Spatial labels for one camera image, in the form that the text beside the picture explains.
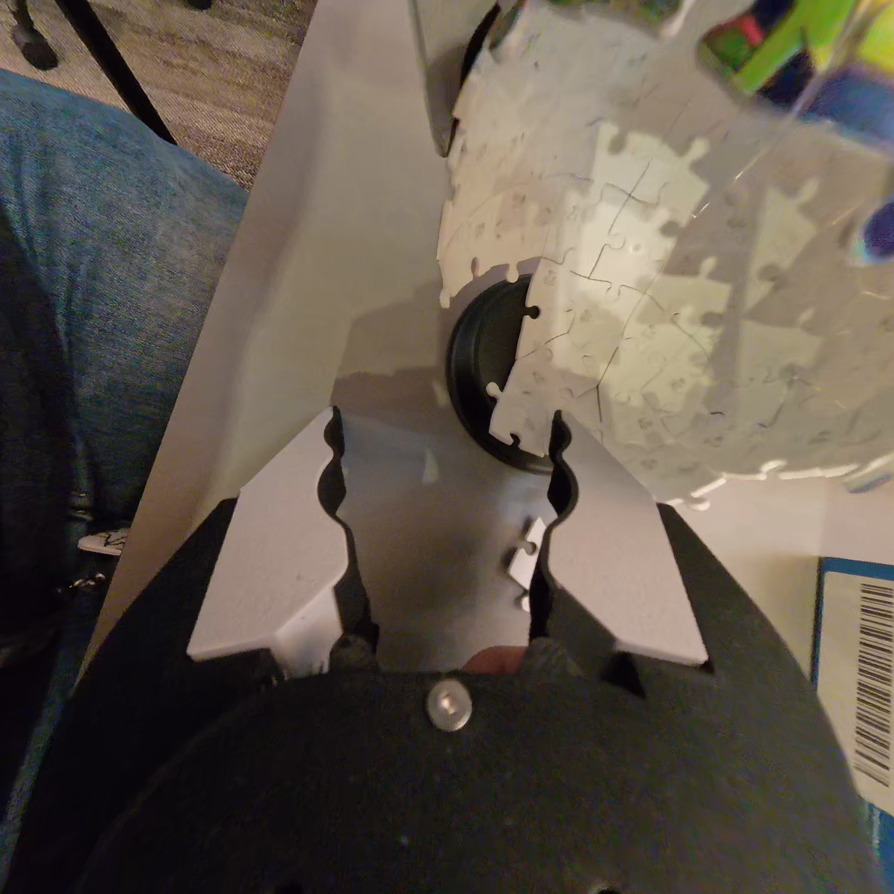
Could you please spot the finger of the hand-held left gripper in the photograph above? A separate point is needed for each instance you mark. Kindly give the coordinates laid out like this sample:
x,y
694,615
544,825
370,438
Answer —
x,y
436,56

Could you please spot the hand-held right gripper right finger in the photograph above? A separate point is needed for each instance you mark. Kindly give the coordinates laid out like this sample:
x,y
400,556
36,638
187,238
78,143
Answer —
x,y
621,566

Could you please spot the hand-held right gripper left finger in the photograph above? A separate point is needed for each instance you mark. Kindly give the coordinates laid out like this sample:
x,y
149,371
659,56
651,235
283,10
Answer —
x,y
272,559

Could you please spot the single white puzzle piece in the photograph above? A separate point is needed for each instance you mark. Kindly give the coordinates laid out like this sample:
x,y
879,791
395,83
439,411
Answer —
x,y
525,559

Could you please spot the colourful puzzle ball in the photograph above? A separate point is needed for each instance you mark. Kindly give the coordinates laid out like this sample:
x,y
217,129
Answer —
x,y
663,314

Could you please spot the black round ball stand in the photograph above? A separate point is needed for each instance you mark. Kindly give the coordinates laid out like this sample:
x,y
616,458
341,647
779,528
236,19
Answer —
x,y
482,363

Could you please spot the blue puzzle box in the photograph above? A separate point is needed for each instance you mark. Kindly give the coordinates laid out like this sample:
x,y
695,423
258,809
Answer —
x,y
852,663

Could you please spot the white printed key tag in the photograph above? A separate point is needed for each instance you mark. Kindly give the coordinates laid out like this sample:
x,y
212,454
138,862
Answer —
x,y
105,539

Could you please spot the person's blue jeans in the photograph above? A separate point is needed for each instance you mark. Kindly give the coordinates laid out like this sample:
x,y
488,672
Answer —
x,y
126,279

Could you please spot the black metal chair frame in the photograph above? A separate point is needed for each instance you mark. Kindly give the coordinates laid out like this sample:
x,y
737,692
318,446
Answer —
x,y
112,63

